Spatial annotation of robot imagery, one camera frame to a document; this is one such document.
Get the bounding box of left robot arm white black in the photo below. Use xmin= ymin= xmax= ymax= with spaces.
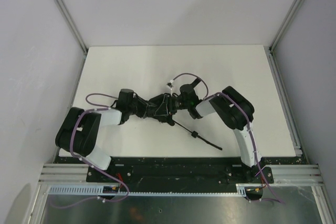
xmin=55 ymin=89 xmax=158 ymax=170

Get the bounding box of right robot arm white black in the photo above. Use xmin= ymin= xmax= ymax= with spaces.
xmin=164 ymin=84 xmax=262 ymax=168

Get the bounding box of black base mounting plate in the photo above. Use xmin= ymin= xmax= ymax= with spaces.
xmin=54 ymin=156 xmax=308 ymax=184

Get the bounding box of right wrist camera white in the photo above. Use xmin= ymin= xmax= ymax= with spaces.
xmin=166 ymin=80 xmax=174 ymax=90

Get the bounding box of left aluminium table rail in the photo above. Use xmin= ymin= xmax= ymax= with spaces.
xmin=56 ymin=50 xmax=89 ymax=156

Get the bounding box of slotted grey cable duct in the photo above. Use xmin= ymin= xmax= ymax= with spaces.
xmin=49 ymin=184 xmax=262 ymax=197

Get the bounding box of left aluminium frame post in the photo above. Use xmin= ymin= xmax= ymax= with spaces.
xmin=54 ymin=0 xmax=88 ymax=56

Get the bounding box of aluminium frame post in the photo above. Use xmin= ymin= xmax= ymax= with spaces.
xmin=54 ymin=0 xmax=88 ymax=56
xmin=269 ymin=0 xmax=305 ymax=52

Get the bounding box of right aluminium frame post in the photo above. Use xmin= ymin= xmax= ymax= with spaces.
xmin=269 ymin=0 xmax=305 ymax=52

